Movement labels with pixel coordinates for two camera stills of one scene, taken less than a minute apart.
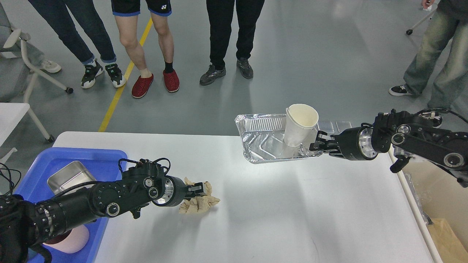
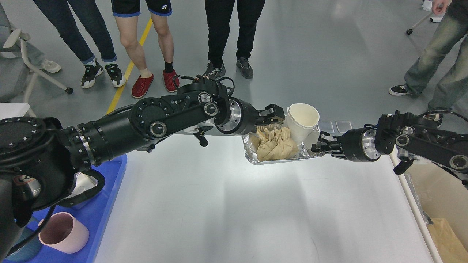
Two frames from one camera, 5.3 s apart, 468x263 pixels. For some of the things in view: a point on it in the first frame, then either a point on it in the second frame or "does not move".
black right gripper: x=354 y=143 does not move
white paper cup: x=301 y=126 does not move
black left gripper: x=176 y=191 → x=243 y=117
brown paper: x=198 y=204 → x=275 y=144
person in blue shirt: x=127 y=12 does not move
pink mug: x=71 y=241 does not move
